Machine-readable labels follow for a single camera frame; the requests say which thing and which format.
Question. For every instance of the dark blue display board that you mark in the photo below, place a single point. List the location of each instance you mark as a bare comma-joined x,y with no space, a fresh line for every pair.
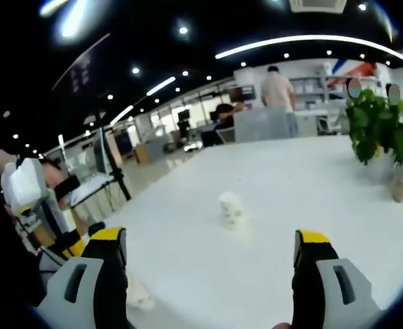
123,144

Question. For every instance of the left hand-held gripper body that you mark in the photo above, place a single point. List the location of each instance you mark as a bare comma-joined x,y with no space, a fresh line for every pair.
23,185

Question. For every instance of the green potted plant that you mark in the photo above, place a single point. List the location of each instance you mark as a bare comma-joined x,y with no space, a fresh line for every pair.
376,127

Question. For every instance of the white printed paper cup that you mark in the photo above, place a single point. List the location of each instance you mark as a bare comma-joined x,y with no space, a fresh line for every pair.
140,294

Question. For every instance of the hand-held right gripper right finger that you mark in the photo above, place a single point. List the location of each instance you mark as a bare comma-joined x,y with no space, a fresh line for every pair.
307,274

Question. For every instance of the small black device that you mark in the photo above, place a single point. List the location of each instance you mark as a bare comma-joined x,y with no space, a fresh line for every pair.
96,229

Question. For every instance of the short ceiling light strip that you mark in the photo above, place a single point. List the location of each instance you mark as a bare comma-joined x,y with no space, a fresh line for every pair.
121,114
160,85

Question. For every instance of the white wall shelving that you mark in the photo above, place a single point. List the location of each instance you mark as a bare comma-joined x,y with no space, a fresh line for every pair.
311,92

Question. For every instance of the red blue wall banner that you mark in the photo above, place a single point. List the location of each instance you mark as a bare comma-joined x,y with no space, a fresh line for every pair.
359,68

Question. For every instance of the black equipment stand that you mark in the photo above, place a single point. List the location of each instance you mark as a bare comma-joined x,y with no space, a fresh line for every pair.
184,125

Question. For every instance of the dark wall screen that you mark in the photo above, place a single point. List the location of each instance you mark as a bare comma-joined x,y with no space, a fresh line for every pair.
244,93

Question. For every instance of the person's dark-clothed torso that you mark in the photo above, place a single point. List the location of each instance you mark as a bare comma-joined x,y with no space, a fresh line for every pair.
2,267

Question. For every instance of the person's right hand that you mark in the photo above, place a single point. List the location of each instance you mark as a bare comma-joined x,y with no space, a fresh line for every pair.
282,325

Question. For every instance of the ceiling air conditioner vent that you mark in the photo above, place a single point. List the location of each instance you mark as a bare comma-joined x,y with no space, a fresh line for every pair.
318,5

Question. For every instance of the small cardboard box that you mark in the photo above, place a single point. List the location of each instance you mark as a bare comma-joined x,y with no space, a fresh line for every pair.
142,155

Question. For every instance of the person's left hand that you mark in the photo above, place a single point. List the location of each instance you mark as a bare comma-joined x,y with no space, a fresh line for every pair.
57,174

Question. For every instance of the vertical white light tube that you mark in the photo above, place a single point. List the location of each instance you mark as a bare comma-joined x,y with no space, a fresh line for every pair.
61,144

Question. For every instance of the black office chair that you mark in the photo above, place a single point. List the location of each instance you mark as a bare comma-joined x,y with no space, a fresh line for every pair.
210,138

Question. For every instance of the white side table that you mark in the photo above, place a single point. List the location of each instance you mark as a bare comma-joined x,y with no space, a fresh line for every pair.
92,186

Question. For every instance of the group of round ceiling downlights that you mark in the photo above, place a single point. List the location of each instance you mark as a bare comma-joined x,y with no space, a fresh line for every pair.
183,30

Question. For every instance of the clear acrylic panel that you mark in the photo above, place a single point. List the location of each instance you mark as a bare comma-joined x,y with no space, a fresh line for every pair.
101,154

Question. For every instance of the group of paper cups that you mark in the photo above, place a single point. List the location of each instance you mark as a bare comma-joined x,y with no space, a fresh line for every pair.
232,212

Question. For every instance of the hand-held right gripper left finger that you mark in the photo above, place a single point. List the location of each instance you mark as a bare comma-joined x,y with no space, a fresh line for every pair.
110,281

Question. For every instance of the grey desk partition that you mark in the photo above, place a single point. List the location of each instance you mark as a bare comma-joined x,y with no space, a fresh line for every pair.
256,125

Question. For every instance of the curved ceiling light strip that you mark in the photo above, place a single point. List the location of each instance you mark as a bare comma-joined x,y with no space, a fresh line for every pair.
290,40

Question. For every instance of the glass bottle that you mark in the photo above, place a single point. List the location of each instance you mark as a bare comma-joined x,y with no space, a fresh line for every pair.
400,186

